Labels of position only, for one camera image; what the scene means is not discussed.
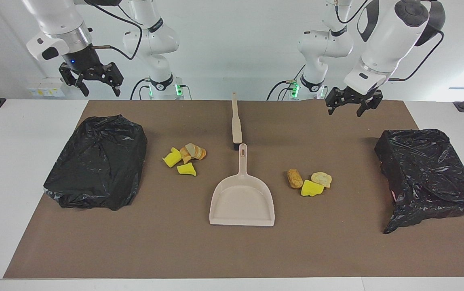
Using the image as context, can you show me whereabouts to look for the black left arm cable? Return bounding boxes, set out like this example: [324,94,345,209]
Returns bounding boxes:
[335,0,445,81]

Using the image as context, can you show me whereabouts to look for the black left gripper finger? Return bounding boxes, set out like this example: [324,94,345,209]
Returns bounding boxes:
[326,90,344,116]
[356,92,383,118]

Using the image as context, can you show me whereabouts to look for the sliced bread loaf toy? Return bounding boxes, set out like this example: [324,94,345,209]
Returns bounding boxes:
[186,143,207,161]

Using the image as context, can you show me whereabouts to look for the black arm base cable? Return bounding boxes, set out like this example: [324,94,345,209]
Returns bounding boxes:
[267,65,297,101]
[130,78,152,100]

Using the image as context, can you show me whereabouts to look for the black bag lined trash bin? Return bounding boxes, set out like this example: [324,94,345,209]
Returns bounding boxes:
[43,115,148,211]

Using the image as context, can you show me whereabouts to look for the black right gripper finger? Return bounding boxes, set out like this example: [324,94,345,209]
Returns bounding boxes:
[59,63,89,97]
[103,62,124,97]

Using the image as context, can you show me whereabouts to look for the yellow sponge scrap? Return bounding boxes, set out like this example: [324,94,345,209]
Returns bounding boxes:
[162,147,183,168]
[177,163,197,177]
[301,180,325,197]

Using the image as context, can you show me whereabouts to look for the black bag over pink bin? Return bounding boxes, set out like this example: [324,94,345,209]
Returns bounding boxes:
[374,129,464,235]

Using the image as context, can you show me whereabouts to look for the white wall socket boxes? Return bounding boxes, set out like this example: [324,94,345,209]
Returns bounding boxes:
[27,78,66,97]

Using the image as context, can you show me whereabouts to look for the pale round bread piece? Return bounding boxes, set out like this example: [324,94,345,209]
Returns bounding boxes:
[311,172,332,189]

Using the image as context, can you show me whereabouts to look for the brown oblong bread piece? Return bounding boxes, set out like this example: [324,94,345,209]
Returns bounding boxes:
[287,169,304,189]

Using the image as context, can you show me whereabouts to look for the beige hand brush black bristles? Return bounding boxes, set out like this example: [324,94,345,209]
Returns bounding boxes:
[231,92,243,151]

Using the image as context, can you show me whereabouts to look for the brown table mat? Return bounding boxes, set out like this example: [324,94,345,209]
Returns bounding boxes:
[4,100,464,279]

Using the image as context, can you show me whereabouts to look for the beige plastic dustpan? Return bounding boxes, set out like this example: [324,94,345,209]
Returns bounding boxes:
[209,143,276,227]

